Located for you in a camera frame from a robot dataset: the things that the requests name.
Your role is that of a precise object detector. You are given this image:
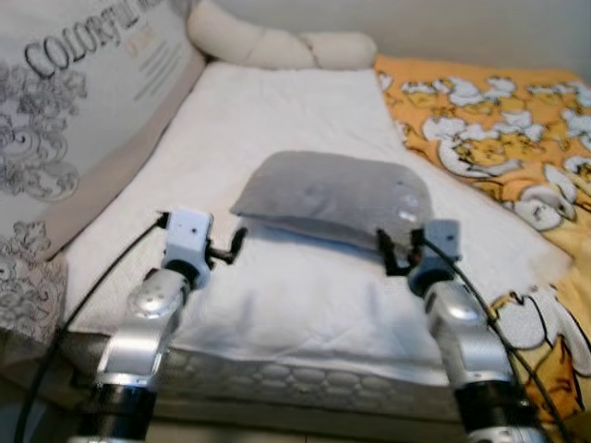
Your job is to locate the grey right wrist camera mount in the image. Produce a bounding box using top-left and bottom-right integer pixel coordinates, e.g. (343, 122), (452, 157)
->
(420, 219), (463, 278)

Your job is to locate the yellow cartoon print blanket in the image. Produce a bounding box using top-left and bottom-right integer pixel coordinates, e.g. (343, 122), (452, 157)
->
(374, 55), (591, 443)

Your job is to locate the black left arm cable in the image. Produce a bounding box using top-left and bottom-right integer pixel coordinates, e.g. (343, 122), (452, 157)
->
(11, 214), (172, 443)

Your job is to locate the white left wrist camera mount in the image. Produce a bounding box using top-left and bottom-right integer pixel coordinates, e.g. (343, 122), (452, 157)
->
(163, 208), (215, 278)

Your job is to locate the grey quilted mattress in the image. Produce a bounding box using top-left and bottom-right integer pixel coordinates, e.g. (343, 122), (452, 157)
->
(0, 328), (463, 425)

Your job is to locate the grey pillow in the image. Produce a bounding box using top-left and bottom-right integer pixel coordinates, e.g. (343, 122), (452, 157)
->
(229, 150), (435, 255)

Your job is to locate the white quilted mattress cover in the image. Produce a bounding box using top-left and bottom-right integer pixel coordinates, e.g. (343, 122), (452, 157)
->
(60, 60), (575, 389)

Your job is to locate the beige bolster pillow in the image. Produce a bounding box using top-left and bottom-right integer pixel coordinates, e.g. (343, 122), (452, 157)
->
(185, 0), (378, 73)

